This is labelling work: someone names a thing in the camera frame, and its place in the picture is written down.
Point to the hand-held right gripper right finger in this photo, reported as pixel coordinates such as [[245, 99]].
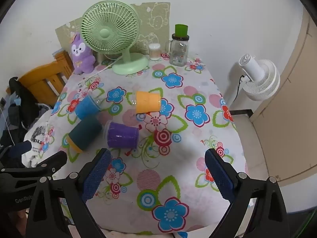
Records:
[[220, 176]]

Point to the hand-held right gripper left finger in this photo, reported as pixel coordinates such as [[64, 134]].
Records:
[[97, 173]]

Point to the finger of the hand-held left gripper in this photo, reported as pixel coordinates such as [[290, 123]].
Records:
[[53, 161], [17, 151]]

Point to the purple plastic cup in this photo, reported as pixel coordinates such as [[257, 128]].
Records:
[[122, 135]]

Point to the dark teal cup orange rim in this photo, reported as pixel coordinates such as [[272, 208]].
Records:
[[86, 133]]

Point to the blue plastic cup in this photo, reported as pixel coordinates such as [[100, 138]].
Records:
[[88, 107]]

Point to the orange plastic cup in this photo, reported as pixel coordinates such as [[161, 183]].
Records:
[[148, 103]]

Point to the green plastic cup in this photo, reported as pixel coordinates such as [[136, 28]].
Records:
[[181, 30]]

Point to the white printed shirt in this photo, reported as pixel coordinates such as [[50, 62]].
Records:
[[37, 138]]

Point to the black clothing pile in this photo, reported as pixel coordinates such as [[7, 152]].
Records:
[[23, 106]]

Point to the floral tablecloth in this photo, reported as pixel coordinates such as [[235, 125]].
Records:
[[178, 138]]

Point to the wooden chair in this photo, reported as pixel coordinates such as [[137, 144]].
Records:
[[42, 79]]

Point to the beige wooden door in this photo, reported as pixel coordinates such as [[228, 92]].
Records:
[[292, 104]]

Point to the white standing fan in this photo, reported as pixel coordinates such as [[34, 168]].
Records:
[[262, 79]]

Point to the purple plush toy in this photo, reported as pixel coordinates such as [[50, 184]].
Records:
[[81, 54]]

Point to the glass mug jar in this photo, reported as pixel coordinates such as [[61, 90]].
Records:
[[178, 52]]

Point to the small white jar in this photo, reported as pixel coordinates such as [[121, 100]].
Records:
[[154, 52]]

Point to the green desk fan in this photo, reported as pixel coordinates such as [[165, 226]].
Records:
[[109, 33]]

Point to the green patterned board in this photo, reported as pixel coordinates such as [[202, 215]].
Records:
[[154, 17]]

